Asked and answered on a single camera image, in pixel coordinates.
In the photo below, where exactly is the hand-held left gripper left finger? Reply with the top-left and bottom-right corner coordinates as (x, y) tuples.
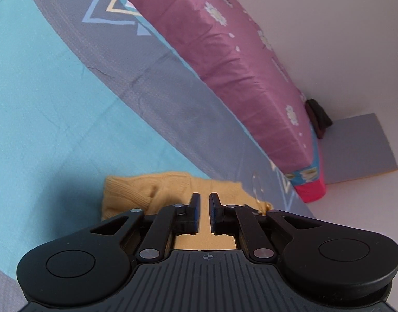
(90, 192), (201, 264)

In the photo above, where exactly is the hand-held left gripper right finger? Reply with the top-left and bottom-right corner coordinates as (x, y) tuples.
(208, 192), (323, 264)

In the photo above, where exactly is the yellow cable-knit cardigan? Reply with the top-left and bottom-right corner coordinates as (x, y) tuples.
(101, 171), (275, 251)

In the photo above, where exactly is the dark cloth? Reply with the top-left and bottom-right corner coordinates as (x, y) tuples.
(305, 98), (333, 140)

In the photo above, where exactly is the grey foam mat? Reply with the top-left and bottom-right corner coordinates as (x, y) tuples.
(323, 113), (398, 184)

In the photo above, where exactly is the blue grey patterned bed sheet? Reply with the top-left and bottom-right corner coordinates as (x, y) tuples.
(0, 0), (317, 300)

